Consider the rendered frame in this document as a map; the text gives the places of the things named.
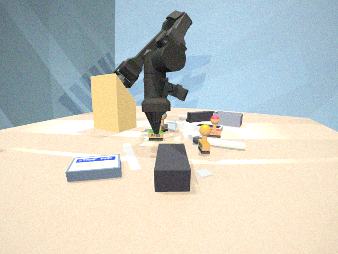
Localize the wooden rubber stamp with yellow knob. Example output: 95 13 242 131
198 125 211 154

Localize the rubber stamp with red knob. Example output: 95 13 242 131
207 116 221 138

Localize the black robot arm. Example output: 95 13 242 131
112 10 193 101

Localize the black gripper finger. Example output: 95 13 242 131
144 111 166 134

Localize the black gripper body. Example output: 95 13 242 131
142 73 171 112

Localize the wooden rubber stamp with blue top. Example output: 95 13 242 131
159 113 168 132

